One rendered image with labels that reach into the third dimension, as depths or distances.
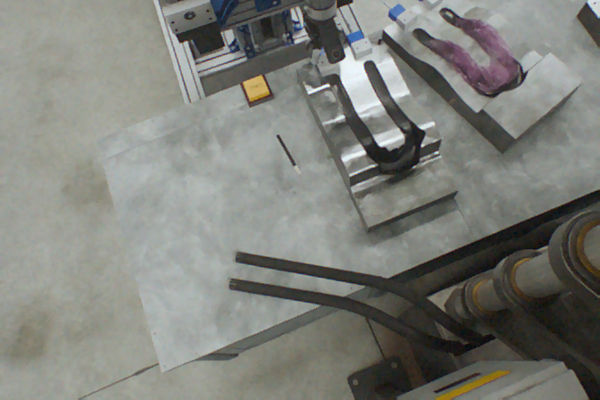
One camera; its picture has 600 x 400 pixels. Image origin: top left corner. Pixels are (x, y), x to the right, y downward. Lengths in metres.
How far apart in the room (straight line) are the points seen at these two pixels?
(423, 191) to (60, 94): 1.95
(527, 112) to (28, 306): 2.07
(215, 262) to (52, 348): 1.18
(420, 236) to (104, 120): 1.71
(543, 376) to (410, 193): 0.74
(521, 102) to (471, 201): 0.29
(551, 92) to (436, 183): 0.39
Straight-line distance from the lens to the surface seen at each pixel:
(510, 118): 1.48
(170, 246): 1.48
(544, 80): 1.56
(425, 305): 1.26
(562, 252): 0.71
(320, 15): 1.30
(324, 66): 1.48
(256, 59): 2.35
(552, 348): 1.22
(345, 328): 2.18
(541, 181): 1.56
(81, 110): 2.73
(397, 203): 1.38
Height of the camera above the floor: 2.18
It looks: 70 degrees down
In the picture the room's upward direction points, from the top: 11 degrees counter-clockwise
